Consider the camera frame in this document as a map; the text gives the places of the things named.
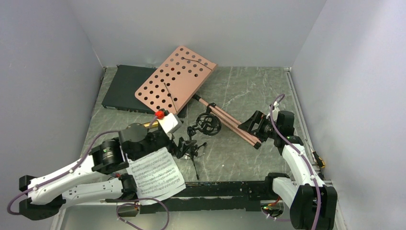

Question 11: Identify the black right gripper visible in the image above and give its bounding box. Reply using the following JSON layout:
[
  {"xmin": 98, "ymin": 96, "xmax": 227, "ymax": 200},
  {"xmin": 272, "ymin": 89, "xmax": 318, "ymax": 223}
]
[{"xmin": 238, "ymin": 110, "xmax": 280, "ymax": 141}]

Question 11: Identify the pink perforated music stand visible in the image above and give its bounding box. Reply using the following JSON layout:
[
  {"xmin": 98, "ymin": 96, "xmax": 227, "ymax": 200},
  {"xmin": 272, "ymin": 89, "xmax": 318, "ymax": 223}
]
[{"xmin": 134, "ymin": 46, "xmax": 261, "ymax": 149}]

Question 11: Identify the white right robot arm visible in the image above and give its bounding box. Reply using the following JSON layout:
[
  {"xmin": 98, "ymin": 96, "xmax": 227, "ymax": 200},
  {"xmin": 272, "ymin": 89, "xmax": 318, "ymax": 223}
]
[{"xmin": 238, "ymin": 111, "xmax": 338, "ymax": 230}]

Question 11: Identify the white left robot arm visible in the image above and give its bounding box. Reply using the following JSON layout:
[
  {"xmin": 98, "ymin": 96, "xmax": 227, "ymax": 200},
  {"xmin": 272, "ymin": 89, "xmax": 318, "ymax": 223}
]
[{"xmin": 18, "ymin": 118, "xmax": 186, "ymax": 220}]

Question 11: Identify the black microphone tripod stand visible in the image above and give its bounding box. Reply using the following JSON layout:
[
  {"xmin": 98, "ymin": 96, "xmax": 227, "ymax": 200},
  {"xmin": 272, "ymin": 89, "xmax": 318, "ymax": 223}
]
[{"xmin": 180, "ymin": 113, "xmax": 222, "ymax": 180}]

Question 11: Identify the gold microphone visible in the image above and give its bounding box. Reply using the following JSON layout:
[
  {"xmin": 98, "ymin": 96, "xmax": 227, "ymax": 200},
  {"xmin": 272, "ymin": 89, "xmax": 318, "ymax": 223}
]
[{"xmin": 142, "ymin": 121, "xmax": 159, "ymax": 129}]

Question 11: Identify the printed sheet music page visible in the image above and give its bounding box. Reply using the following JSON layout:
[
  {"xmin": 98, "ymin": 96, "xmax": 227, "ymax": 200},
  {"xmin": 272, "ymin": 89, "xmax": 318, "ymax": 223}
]
[{"xmin": 126, "ymin": 147, "xmax": 186, "ymax": 206}]

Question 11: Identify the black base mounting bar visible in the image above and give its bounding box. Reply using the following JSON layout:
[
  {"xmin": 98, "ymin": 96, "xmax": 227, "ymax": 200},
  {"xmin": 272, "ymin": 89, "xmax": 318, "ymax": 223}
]
[{"xmin": 104, "ymin": 181, "xmax": 295, "ymax": 214}]

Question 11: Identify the yellow black tool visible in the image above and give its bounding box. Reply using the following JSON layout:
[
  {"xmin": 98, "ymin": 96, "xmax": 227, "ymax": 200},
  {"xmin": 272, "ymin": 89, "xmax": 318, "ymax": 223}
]
[{"xmin": 312, "ymin": 150, "xmax": 326, "ymax": 168}]

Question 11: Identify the black flat equipment box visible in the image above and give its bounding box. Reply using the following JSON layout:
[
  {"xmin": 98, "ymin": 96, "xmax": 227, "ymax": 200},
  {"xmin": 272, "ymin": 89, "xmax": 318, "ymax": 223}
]
[{"xmin": 101, "ymin": 65, "xmax": 188, "ymax": 119}]

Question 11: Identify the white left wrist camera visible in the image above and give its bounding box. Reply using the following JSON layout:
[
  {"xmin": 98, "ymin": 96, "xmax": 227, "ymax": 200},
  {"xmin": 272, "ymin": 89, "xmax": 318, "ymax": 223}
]
[{"xmin": 155, "ymin": 109, "xmax": 182, "ymax": 134}]

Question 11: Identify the aluminium rail right edge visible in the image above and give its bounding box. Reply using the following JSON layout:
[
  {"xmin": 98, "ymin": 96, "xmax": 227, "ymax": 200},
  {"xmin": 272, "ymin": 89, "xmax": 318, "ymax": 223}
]
[{"xmin": 283, "ymin": 67, "xmax": 348, "ymax": 230}]

